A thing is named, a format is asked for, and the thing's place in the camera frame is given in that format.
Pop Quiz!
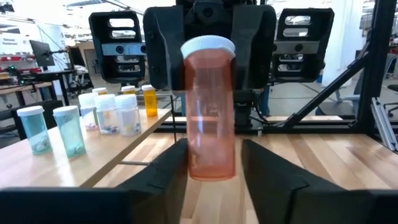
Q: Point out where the black office chair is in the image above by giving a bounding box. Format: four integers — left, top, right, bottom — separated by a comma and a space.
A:
382, 83, 398, 119

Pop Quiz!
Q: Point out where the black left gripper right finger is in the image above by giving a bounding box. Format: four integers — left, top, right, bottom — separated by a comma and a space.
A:
241, 138, 351, 224

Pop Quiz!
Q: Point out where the silver aluminium rail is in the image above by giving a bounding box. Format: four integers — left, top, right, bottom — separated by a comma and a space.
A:
369, 96, 398, 153

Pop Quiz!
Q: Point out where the black monitor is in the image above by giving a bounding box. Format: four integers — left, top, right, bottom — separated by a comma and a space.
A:
29, 39, 56, 67

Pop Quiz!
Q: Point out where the black workshop table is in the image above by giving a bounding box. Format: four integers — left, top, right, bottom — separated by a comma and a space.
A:
18, 70, 72, 106

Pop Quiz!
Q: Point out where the black aluminium table frame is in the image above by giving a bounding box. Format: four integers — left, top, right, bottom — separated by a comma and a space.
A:
155, 0, 398, 147

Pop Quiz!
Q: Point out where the clear medicine bottle white cap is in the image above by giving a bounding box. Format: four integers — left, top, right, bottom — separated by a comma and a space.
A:
78, 92, 100, 131
94, 94, 121, 135
114, 94, 142, 137

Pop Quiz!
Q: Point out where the wooden workbench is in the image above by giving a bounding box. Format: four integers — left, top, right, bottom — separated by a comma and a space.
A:
0, 81, 53, 108

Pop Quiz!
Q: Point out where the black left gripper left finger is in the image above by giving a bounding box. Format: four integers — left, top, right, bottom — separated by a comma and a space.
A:
116, 138, 190, 224

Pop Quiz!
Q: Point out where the pink medicine bottle white cap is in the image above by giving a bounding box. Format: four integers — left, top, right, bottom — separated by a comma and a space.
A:
180, 35, 237, 182

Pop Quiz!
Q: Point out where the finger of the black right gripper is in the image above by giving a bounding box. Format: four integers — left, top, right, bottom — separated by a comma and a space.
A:
231, 4, 277, 91
142, 5, 187, 91

